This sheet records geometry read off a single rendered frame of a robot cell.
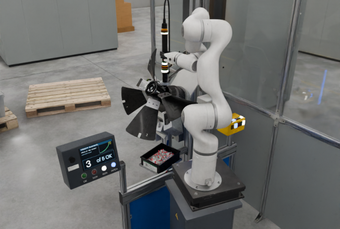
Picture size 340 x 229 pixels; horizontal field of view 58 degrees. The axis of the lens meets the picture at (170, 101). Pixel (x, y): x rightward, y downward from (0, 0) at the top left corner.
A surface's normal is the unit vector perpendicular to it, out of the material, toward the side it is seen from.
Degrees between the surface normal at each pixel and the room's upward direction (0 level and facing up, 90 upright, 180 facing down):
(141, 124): 50
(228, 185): 2
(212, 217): 90
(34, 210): 0
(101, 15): 90
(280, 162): 90
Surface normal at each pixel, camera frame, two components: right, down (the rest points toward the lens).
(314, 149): -0.81, 0.24
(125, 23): 0.58, 0.33
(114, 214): 0.00, -0.91
